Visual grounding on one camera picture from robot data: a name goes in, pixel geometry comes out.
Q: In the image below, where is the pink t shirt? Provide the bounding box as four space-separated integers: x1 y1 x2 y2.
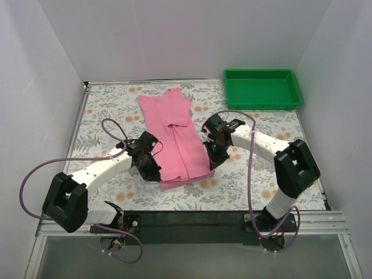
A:
138 88 214 190

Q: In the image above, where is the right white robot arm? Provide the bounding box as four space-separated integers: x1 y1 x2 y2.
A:
202 113 320 231

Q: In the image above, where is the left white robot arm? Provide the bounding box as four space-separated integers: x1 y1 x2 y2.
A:
42 131 161 233

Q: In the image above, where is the floral patterned table mat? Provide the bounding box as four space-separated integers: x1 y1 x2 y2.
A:
70 83 326 211

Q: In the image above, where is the green plastic bin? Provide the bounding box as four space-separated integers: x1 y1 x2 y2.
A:
223 69 303 110

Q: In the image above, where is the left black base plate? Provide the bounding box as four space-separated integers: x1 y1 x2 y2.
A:
90 214 142 234

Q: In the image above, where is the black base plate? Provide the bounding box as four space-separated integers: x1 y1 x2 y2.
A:
90 214 142 234
238 213 300 233

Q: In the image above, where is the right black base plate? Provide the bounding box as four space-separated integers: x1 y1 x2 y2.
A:
238 213 300 233

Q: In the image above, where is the aluminium frame rail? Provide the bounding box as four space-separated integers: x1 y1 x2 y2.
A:
26 210 363 278

